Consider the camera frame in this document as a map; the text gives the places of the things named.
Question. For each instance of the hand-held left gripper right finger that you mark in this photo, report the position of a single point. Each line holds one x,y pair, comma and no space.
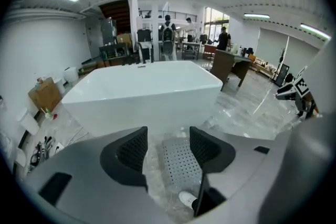
218,157

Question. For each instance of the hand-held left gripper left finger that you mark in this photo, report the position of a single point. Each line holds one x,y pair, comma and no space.
126,165

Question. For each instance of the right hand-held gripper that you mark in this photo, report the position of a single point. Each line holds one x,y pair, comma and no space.
302,87

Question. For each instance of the white perforated bath mat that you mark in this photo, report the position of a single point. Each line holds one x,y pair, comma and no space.
181,162

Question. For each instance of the black framed panel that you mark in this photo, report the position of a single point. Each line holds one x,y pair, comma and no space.
282,74

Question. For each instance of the black coat stand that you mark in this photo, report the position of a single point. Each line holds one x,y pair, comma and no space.
282,56

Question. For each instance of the person's white shoe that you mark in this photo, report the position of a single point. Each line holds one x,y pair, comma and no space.
187,198

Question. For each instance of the white bathtub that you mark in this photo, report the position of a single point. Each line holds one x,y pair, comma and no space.
141,97

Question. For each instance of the brown wooden counter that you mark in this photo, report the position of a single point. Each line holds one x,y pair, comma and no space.
223,65

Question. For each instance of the white round bin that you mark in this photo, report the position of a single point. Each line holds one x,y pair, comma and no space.
71,75

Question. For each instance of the brown cardboard board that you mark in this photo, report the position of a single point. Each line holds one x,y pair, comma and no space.
46,95

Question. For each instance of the white plastic container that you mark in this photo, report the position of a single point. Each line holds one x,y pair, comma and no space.
29,122

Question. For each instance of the grey backpack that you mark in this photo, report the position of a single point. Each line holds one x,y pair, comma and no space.
168,33

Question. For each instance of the grey metal cabinet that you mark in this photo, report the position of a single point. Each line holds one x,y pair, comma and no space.
108,31

